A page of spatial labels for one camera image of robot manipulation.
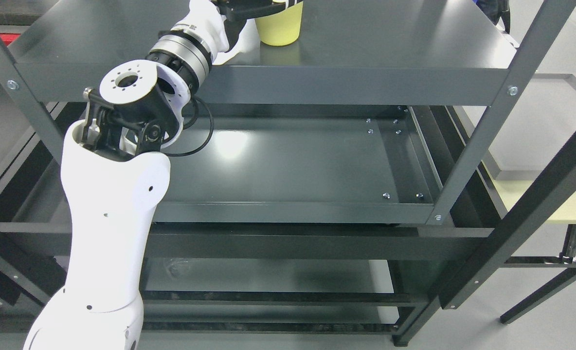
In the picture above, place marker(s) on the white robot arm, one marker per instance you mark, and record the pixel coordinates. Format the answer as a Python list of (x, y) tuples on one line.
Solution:
[(114, 174)]

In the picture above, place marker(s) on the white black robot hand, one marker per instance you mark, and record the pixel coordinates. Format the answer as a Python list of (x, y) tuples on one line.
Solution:
[(223, 27)]

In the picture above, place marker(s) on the dark metal shelf rack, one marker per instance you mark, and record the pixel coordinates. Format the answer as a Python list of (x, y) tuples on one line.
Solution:
[(331, 186)]

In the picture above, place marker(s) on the yellow plastic cup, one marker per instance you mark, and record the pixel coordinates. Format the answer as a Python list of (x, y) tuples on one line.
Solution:
[(281, 27)]

